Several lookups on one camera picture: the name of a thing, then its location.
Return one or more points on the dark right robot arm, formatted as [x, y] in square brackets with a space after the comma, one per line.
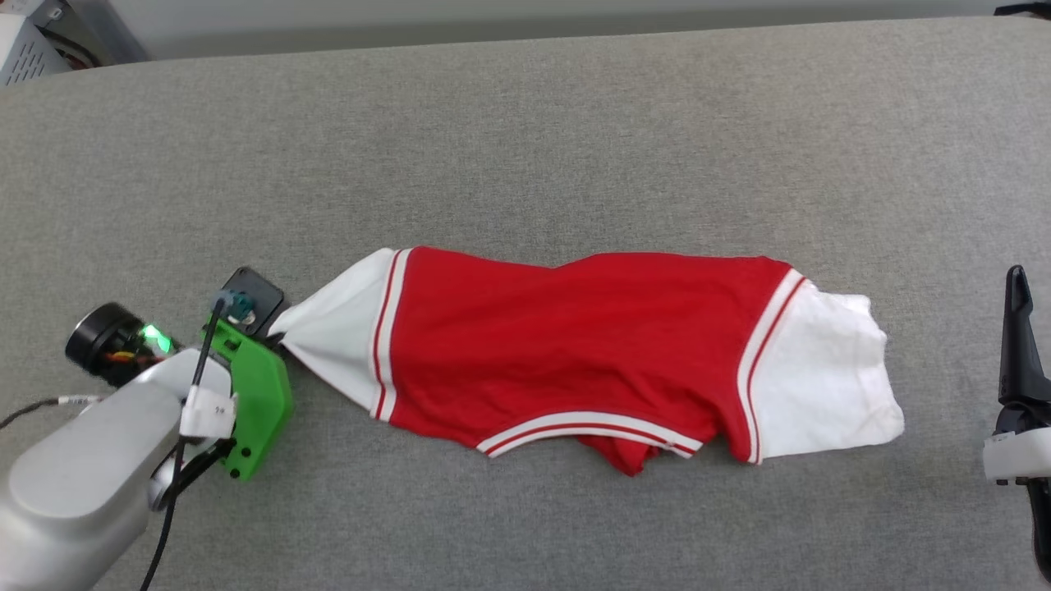
[1043, 525]

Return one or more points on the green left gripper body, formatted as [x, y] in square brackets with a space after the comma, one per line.
[263, 402]

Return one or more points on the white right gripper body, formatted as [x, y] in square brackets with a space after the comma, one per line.
[1018, 455]

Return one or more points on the grey rounded frame leg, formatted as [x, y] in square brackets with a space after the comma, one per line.
[107, 33]

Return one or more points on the black floor object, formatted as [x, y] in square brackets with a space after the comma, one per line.
[1026, 10]

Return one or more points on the red white basketball jersey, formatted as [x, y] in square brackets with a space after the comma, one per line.
[575, 345]

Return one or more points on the white vented metal box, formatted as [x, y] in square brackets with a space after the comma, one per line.
[25, 53]

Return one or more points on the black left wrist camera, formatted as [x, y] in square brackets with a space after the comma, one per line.
[250, 291]

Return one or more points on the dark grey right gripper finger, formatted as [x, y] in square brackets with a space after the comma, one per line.
[1022, 361]

